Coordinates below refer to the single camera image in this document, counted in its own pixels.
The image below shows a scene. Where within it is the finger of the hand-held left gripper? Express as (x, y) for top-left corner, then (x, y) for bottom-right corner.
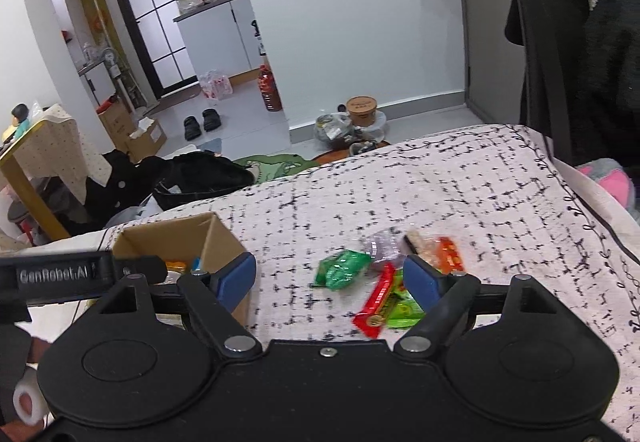
(111, 256), (168, 284)

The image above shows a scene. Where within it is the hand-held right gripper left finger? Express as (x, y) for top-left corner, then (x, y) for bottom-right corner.
(65, 253), (263, 355)

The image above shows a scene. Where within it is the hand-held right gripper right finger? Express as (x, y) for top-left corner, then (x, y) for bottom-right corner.
(394, 253), (593, 354)

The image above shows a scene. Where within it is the light green snack packet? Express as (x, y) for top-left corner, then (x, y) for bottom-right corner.
(382, 269), (426, 329)

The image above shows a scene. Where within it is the orange snack packet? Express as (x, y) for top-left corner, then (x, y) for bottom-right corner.
(406, 232), (467, 274)

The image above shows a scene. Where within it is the brown cardboard box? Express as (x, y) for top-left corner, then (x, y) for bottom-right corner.
(111, 211), (258, 328)

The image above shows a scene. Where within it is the clear purple snack packet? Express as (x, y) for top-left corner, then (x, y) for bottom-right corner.
(361, 229), (408, 270)

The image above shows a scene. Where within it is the red snack bar packet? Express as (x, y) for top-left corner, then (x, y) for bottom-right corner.
(351, 263), (397, 339)

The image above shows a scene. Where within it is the dark green snack packet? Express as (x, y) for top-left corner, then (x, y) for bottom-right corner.
(314, 249), (372, 292)

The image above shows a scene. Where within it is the white bed sheet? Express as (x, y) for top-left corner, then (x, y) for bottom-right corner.
(0, 227), (121, 259)

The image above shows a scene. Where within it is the yellow wooden table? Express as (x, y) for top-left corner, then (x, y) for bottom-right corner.
(0, 119), (76, 243)

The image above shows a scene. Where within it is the black clothing pile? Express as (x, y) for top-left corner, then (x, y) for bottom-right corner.
(82, 148), (171, 223)

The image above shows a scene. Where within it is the black bag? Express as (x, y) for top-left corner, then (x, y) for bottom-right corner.
(150, 152), (256, 212)

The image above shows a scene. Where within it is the green dinosaur rug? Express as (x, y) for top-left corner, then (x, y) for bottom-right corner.
(232, 153), (321, 183)

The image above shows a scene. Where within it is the open floor cardboard box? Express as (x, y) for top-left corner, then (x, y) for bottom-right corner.
(125, 118), (168, 163)

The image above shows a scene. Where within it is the closed floor cardboard box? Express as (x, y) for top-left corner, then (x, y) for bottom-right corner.
(96, 100), (136, 148)

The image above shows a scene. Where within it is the orange round mat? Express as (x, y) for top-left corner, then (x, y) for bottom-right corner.
(315, 137), (393, 165)

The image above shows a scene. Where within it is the black haired doll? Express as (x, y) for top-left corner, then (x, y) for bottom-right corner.
(9, 103), (33, 140)

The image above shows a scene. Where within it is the grey plastic bag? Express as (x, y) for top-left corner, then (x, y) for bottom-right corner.
(313, 112), (357, 143)

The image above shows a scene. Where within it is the brown round tub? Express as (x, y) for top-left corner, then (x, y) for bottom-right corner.
(346, 96), (378, 128)

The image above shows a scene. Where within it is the red oil bottle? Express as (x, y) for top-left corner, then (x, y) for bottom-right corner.
(256, 65), (283, 113)

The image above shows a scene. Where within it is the pink bottle pack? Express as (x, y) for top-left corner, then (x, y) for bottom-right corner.
(198, 70), (235, 102)

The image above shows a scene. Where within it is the pink grey plush toy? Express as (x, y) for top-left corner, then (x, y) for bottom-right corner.
(575, 157), (638, 213)

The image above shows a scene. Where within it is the white kitchen cabinet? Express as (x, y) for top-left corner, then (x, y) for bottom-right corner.
(172, 0), (261, 86)

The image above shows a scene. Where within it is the grey door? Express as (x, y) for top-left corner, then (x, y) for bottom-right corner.
(452, 0), (526, 125)

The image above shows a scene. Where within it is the black framed glass door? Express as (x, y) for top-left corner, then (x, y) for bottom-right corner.
(102, 0), (201, 100)

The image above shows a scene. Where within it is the black chair with clothes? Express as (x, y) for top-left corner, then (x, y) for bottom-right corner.
(502, 0), (640, 228)

